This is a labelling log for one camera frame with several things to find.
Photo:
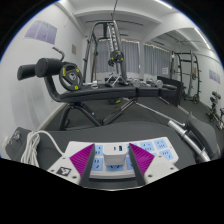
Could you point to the small purple wall poster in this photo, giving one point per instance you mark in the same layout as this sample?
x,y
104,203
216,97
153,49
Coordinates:
x,y
214,76

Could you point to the chrome dumbbells group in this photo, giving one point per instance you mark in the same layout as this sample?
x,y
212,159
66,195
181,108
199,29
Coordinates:
x,y
146,82

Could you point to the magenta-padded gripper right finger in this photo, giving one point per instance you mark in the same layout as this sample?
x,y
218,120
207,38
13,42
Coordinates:
x,y
143,160

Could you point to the white power strip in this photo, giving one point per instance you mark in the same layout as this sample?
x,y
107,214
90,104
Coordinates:
x,y
158,146

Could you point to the bunch of keys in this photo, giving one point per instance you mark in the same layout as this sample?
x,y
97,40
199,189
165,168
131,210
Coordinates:
x,y
15,136

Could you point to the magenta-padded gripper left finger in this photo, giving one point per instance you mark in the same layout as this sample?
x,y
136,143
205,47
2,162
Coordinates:
x,y
81,160

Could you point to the black squat rack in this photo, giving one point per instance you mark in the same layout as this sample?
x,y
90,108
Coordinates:
x,y
193,76

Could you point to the black weight bench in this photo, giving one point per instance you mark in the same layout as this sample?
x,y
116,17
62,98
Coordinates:
x,y
96,93

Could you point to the black yellow-marked weight plate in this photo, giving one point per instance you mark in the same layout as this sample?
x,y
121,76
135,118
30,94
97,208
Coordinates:
x,y
70,76

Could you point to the black power rack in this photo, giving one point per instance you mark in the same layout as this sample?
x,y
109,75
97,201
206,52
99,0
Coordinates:
x,y
115,36

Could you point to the brown wall board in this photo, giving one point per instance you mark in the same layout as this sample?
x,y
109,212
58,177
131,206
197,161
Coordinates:
x,y
74,49

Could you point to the white window sign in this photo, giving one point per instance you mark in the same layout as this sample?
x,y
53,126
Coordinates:
x,y
165,71

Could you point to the black padded seat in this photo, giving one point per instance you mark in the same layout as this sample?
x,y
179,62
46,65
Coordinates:
x,y
206,133

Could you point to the ceiling light strip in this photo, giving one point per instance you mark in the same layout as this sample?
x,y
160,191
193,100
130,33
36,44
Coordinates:
x,y
202,38
164,4

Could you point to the black yellow exercise machine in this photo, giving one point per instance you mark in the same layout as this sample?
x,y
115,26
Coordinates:
x,y
216,110

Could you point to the small black weight plate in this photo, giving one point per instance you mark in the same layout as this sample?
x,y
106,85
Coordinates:
x,y
117,56

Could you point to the black box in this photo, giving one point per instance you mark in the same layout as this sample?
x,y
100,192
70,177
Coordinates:
x,y
170,90

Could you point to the grey window curtain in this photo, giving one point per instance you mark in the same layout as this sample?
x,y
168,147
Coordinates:
x,y
131,56
156,60

